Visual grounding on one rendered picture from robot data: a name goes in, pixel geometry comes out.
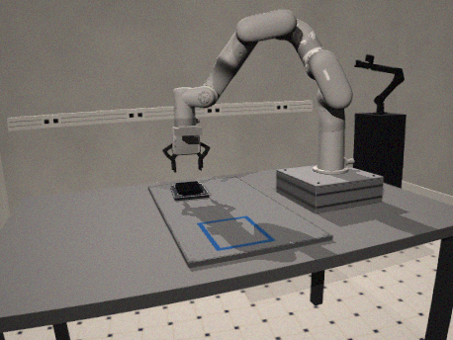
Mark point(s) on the blue floor tape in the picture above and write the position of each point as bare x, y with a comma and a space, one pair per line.
218, 248

